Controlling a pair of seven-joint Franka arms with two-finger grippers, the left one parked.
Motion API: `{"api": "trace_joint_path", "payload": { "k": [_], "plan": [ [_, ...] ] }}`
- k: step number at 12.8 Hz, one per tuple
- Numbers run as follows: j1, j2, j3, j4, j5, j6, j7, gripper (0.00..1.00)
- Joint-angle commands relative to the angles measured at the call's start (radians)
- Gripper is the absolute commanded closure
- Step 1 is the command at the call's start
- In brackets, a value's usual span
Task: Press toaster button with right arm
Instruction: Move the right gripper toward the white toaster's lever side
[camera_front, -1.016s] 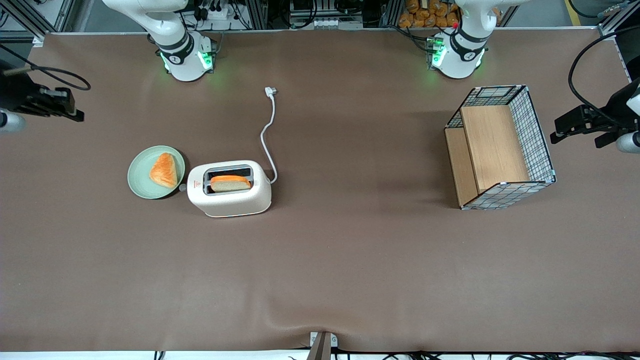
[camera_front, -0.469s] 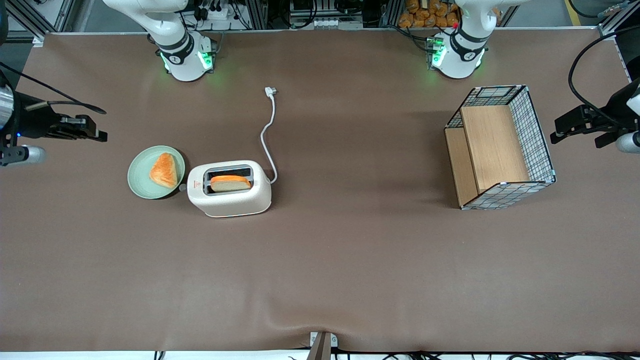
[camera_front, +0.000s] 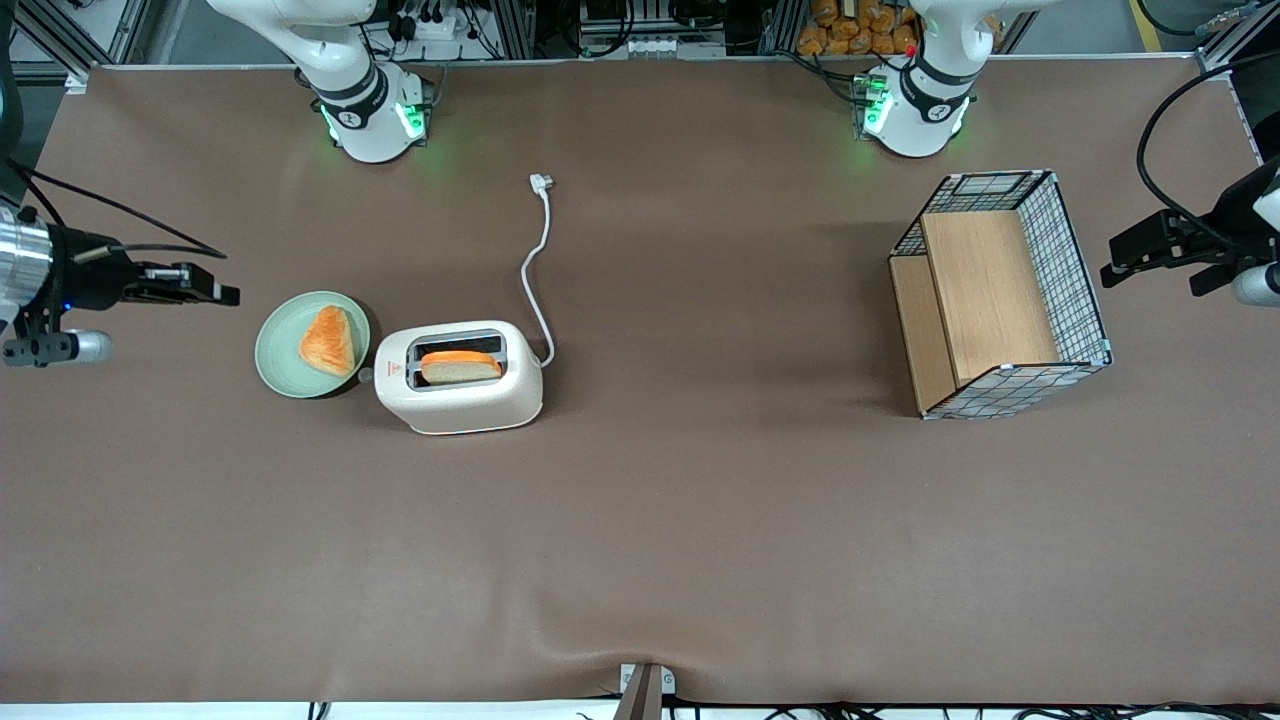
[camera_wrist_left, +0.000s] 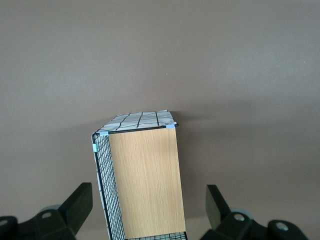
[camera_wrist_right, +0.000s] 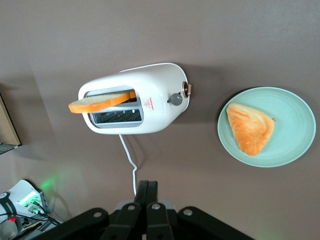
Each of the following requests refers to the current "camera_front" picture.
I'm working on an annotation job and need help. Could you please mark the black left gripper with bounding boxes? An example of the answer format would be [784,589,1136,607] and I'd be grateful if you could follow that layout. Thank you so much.
[1100,158,1280,296]

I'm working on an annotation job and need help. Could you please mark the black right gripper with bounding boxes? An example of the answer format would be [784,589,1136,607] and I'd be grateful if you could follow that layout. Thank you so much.
[48,228,242,311]

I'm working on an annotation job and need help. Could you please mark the white two-slot toaster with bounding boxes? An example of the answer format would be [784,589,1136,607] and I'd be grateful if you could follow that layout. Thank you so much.
[358,320,546,436]

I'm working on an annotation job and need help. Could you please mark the pale green round plate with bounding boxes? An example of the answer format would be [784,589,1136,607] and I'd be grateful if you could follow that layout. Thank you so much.
[254,291,371,399]

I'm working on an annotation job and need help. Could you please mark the triangular orange pastry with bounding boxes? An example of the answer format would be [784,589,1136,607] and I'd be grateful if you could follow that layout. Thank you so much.
[299,305,357,378]

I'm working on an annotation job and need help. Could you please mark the bread slice with orange crust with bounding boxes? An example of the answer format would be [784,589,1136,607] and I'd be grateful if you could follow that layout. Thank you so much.
[420,350,503,385]

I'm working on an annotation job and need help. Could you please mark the white power strip with plugs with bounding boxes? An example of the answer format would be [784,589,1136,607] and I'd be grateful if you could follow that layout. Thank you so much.
[385,0,491,41]

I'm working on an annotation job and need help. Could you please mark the pile of orange bread rolls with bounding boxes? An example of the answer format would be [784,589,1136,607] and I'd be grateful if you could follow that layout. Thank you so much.
[797,0,921,57]

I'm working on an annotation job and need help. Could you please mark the brown table mat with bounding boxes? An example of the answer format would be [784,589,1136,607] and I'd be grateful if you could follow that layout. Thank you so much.
[0,55,1280,706]

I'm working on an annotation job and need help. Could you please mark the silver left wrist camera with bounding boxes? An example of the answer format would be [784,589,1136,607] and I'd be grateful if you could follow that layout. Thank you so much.
[1232,263,1280,307]

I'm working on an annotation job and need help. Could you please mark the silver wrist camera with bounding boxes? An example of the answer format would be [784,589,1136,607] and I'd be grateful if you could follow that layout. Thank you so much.
[0,330,114,368]
[1232,263,1280,307]

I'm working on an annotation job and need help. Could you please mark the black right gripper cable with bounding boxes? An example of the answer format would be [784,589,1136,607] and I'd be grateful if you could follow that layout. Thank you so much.
[5,155,229,261]

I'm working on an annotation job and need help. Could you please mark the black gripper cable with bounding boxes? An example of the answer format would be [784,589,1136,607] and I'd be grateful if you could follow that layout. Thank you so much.
[5,155,229,261]
[1137,55,1280,241]

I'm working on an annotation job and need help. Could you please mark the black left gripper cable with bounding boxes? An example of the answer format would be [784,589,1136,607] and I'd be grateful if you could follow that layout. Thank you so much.
[1137,55,1280,241]

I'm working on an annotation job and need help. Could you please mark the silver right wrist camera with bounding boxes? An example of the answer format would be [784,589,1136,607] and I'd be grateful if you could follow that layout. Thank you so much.
[0,330,114,368]

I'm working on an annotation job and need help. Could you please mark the wire basket with wooden boards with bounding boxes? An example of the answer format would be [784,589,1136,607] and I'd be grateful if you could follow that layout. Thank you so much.
[888,170,1114,421]

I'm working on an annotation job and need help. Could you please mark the aluminium frame profile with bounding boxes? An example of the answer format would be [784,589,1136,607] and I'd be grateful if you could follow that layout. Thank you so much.
[495,0,537,59]
[1195,0,1280,71]
[760,0,803,53]
[0,0,151,86]

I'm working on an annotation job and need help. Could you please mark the white toaster power cable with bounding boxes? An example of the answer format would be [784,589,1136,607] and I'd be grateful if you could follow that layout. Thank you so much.
[520,173,557,369]

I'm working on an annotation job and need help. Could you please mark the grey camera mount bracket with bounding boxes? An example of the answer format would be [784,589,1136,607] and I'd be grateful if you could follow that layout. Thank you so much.
[618,662,677,720]

